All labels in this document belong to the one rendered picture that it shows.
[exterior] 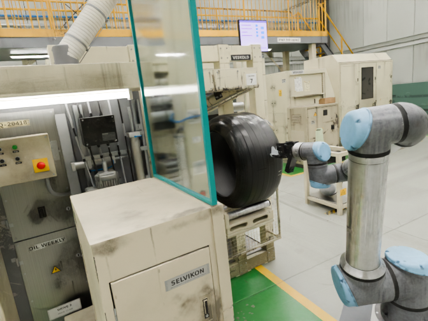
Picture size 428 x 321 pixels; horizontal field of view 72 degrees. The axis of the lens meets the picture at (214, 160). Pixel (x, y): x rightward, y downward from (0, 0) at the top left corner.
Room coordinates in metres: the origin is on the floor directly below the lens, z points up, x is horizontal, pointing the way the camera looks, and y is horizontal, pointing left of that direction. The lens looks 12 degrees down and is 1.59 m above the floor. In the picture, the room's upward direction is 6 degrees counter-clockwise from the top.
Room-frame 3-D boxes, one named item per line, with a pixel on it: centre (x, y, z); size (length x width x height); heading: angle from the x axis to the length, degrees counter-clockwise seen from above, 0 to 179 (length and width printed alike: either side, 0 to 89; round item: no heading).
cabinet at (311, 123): (6.21, -2.15, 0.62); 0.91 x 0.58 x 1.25; 117
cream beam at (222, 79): (2.18, -0.06, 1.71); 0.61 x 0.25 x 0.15; 119
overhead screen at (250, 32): (5.64, -0.93, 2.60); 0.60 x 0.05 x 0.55; 117
